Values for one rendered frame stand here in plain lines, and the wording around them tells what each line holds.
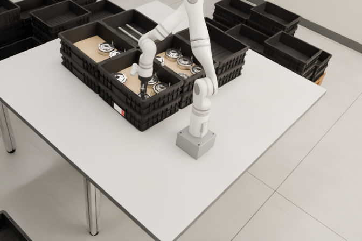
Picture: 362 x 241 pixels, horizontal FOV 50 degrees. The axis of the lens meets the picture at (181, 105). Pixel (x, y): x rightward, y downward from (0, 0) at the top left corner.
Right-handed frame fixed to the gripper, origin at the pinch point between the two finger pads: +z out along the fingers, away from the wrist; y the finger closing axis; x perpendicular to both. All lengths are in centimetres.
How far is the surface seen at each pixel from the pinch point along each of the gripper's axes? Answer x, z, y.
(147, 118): -4.6, 6.7, -12.0
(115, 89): 15.9, 0.4, 0.6
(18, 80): 77, 17, 14
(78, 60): 42.4, 1.4, 22.6
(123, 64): 16.2, -0.3, 23.2
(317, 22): -168, 76, 268
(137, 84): 5.6, 3.5, 11.6
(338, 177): -149, 86, 39
